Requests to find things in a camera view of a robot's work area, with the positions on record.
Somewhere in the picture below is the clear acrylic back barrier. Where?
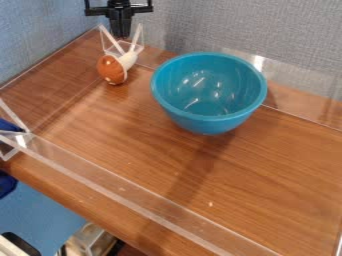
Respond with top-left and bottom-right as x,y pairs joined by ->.
233,51 -> 342,131

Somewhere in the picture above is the blue cloth object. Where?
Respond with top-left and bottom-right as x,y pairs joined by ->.
0,118 -> 23,200

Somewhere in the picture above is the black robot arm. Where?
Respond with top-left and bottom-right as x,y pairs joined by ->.
84,0 -> 153,38

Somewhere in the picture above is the clear acrylic corner bracket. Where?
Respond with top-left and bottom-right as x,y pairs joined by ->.
97,24 -> 144,56

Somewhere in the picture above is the brown spotted toy mushroom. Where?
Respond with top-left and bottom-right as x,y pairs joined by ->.
96,52 -> 137,85

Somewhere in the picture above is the clear acrylic barrier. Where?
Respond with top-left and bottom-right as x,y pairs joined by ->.
233,51 -> 342,131
0,129 -> 285,256

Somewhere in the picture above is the black and white object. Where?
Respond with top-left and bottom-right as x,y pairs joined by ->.
0,232 -> 41,256

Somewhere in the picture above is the blue plastic bowl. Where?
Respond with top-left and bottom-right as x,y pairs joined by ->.
150,52 -> 267,135

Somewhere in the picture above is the clear acrylic front barrier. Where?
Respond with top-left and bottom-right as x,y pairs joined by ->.
0,129 -> 285,256

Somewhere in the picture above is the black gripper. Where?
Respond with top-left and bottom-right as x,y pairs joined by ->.
84,0 -> 153,38

